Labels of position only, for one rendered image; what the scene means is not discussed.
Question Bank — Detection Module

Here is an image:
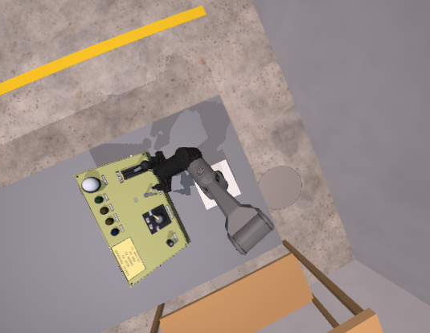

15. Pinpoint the yellow-green control panel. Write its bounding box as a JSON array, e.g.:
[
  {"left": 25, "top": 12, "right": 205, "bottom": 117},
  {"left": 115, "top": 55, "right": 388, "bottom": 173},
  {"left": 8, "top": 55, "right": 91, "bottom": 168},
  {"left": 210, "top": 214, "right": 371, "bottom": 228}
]
[{"left": 73, "top": 152, "right": 189, "bottom": 288}]

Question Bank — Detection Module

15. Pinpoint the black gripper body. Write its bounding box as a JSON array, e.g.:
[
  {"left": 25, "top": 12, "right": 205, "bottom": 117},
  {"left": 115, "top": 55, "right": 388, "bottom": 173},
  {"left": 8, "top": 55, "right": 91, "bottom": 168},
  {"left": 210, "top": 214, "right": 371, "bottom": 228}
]
[{"left": 153, "top": 151, "right": 173, "bottom": 193}]

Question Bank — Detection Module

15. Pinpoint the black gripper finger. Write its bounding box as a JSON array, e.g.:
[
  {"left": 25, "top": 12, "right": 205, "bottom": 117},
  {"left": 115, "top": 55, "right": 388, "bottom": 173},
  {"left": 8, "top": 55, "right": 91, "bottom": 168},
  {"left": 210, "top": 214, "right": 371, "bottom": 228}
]
[
  {"left": 147, "top": 155, "right": 157, "bottom": 169},
  {"left": 152, "top": 183, "right": 165, "bottom": 191}
]

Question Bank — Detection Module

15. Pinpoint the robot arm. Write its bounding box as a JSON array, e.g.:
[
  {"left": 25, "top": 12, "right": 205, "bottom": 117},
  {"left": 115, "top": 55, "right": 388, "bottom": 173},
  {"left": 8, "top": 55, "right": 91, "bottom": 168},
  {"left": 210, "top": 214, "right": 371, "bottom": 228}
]
[{"left": 164, "top": 147, "right": 274, "bottom": 255}]

